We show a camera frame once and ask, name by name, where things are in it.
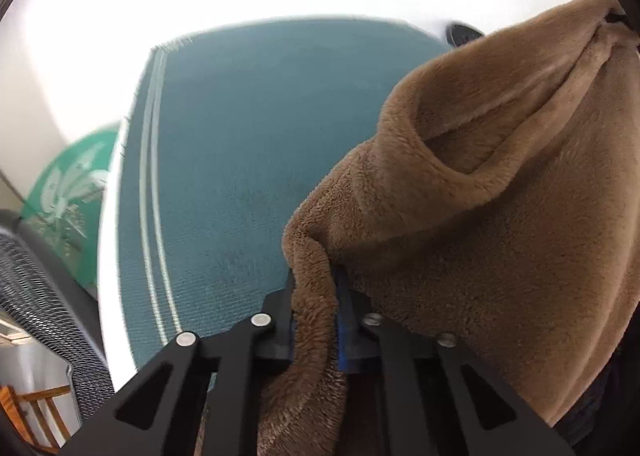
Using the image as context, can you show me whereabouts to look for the wooden chair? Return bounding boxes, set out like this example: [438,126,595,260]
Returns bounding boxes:
[1,384,70,455]

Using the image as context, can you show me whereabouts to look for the green patterned floor mat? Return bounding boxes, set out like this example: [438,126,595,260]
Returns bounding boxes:
[21,124,119,294]

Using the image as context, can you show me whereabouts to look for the brown fleece sweater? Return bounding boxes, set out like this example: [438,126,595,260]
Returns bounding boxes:
[257,0,639,455]

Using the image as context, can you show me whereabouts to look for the black mesh office chair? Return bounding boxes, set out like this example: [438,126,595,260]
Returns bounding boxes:
[1,210,114,420]

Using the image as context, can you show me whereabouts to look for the teal woven table mat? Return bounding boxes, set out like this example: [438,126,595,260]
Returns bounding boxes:
[117,18,447,366]

